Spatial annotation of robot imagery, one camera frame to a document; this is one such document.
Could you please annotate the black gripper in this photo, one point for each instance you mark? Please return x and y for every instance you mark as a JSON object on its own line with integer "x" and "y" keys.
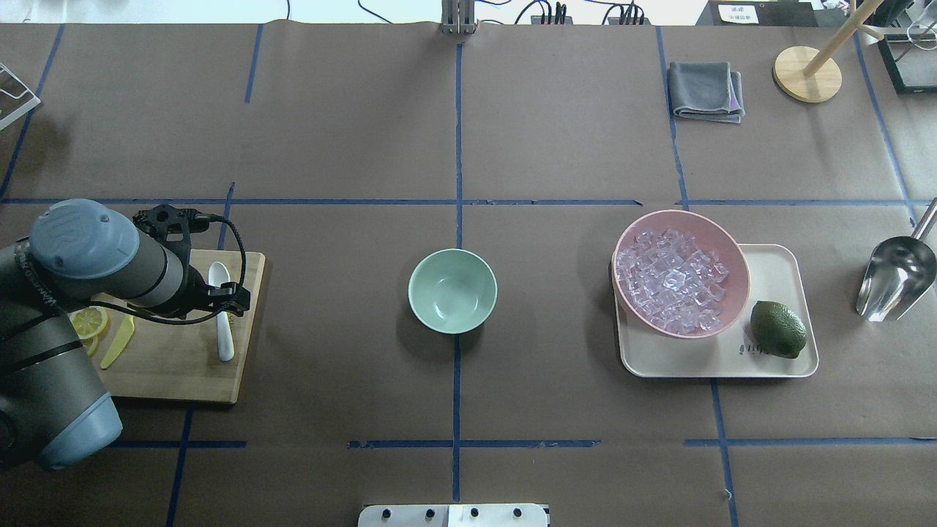
{"x": 196, "y": 284}

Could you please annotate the white plastic spoon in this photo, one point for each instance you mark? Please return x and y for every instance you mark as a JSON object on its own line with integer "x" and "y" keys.
{"x": 218, "y": 275}

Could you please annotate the stainless steel ice scoop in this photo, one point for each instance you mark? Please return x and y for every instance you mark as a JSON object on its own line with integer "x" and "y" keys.
{"x": 900, "y": 270}

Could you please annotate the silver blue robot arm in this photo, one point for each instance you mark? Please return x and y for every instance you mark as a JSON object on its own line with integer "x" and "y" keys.
{"x": 55, "y": 409}

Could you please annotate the mint green bowl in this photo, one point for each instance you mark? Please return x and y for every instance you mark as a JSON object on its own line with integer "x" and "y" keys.
{"x": 452, "y": 291}

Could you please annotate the pink bowl of ice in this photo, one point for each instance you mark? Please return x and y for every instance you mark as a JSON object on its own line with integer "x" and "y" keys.
{"x": 680, "y": 275}

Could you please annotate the wooden cutting board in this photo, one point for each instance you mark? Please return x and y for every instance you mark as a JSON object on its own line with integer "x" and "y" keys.
{"x": 181, "y": 363}

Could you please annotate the yellow plastic knife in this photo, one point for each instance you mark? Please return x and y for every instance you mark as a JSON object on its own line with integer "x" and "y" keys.
{"x": 122, "y": 338}

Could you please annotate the lemon slices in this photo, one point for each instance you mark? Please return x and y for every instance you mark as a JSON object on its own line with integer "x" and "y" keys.
{"x": 90, "y": 325}

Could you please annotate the folded grey cloth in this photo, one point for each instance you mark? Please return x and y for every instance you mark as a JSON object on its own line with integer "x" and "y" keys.
{"x": 708, "y": 91}

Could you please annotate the beige plastic tray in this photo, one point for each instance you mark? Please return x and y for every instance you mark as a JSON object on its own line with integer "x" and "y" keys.
{"x": 739, "y": 351}

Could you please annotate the green lime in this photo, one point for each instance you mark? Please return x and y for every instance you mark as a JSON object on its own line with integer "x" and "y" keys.
{"x": 777, "y": 329}

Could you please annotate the black label box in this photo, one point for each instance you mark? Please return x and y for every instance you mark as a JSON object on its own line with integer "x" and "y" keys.
{"x": 758, "y": 13}

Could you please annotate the wooden mug tree stand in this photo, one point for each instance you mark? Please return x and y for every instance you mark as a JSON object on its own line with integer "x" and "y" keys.
{"x": 812, "y": 75}

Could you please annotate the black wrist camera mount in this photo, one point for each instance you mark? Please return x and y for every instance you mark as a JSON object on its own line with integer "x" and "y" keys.
{"x": 170, "y": 227}

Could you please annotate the aluminium frame post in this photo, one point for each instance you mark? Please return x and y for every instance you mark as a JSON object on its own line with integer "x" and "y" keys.
{"x": 458, "y": 17}

